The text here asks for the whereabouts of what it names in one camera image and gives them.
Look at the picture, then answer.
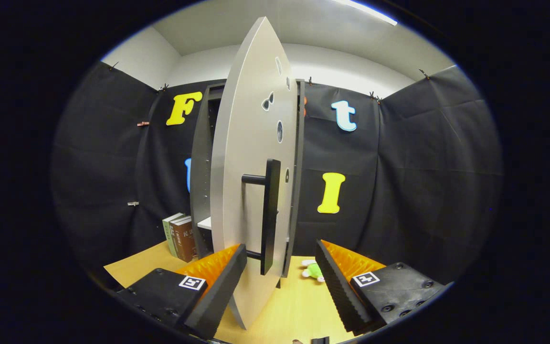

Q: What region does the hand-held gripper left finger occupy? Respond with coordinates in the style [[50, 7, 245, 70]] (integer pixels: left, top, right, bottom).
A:
[[115, 243, 248, 341]]

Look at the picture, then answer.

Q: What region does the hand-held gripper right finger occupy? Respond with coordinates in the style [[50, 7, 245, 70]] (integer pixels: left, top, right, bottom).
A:
[[315, 239, 448, 336]]

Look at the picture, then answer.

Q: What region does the black door handle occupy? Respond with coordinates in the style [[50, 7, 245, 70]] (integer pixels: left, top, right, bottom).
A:
[[242, 159, 282, 277]]

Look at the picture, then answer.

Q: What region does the beige cabinet door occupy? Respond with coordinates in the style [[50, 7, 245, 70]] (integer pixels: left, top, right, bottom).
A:
[[210, 17, 299, 330]]

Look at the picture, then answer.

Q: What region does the green and white plush toy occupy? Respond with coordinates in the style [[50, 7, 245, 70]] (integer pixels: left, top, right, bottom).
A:
[[301, 259, 326, 283]]

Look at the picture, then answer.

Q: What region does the brown book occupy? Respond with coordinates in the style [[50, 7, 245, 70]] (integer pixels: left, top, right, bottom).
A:
[[170, 216, 200, 263]]

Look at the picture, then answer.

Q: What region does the dark grey cabinet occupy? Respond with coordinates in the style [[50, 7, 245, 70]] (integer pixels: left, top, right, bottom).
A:
[[190, 79, 306, 288]]

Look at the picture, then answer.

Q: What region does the black backdrop cloth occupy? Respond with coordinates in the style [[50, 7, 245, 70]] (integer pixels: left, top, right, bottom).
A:
[[51, 60, 502, 297]]

